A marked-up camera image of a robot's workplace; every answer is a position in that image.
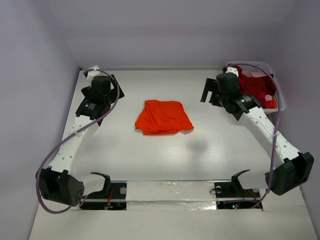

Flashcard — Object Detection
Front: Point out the orange t shirt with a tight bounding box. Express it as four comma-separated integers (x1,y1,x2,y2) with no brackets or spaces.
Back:
134,99,194,136

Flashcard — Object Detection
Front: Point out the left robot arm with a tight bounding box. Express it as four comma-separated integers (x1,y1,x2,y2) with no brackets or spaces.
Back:
35,68,125,212

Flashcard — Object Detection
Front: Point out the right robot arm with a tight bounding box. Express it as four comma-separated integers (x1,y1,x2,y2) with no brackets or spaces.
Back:
200,72,314,196

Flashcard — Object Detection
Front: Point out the dark red t shirt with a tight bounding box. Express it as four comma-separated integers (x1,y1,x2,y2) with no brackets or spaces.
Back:
235,65,277,109

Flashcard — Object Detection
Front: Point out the white plastic basket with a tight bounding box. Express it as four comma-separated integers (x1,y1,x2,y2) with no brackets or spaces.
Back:
226,60,286,115

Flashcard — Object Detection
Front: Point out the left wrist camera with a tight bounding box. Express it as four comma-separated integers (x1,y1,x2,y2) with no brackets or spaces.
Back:
83,65,101,81

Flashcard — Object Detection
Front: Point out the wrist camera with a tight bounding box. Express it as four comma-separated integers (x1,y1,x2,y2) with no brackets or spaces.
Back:
222,66,239,77
83,65,101,81

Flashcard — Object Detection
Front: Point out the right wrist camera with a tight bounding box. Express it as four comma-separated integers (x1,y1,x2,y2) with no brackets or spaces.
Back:
222,66,239,77

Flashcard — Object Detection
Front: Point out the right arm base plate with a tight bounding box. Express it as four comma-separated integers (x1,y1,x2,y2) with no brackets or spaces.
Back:
210,169,263,210

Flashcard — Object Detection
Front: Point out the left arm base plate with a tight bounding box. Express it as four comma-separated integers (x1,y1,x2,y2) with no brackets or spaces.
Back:
79,172,128,211

